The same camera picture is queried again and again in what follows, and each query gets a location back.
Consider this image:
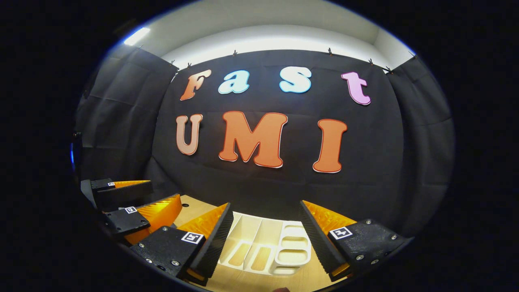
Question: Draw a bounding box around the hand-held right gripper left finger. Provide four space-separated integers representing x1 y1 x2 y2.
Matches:
129 202 235 287

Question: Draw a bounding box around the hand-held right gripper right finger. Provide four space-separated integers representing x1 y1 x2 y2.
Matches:
299 200 414 282

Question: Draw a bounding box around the white plastic bookshelf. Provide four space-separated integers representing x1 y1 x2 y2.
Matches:
218 212 313 277

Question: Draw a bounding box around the ceiling light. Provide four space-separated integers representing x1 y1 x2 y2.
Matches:
124 27 151 46

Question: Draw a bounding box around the row of small cloth clips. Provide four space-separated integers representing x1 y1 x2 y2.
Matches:
138 44 418 75

